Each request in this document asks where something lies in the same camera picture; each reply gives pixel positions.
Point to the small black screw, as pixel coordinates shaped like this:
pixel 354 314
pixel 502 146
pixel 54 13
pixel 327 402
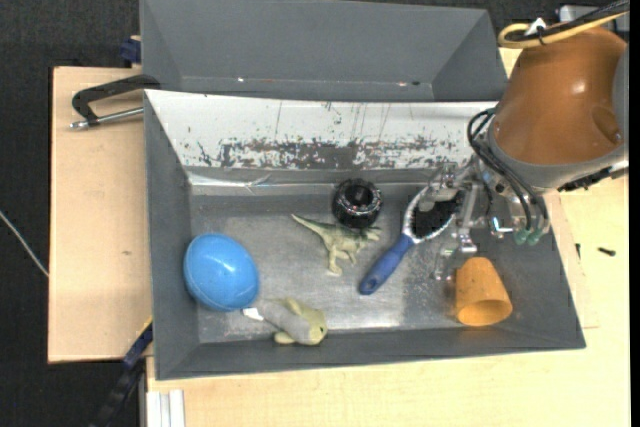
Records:
pixel 607 252

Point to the orange plastic cup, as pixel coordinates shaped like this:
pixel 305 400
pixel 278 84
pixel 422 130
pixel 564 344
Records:
pixel 480 290

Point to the green toy dinosaur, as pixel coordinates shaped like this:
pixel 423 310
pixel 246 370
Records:
pixel 340 240

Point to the pale wood board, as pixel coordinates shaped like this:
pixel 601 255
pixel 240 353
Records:
pixel 95 225

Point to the grey metal bin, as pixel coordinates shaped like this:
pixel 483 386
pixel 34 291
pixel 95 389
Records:
pixel 300 40

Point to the grey and green plush toy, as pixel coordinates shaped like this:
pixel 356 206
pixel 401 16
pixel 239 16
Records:
pixel 300 325

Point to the blue plastic egg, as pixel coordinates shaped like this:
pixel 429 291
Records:
pixel 220 272

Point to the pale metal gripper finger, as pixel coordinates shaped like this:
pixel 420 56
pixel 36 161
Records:
pixel 447 179
pixel 466 246

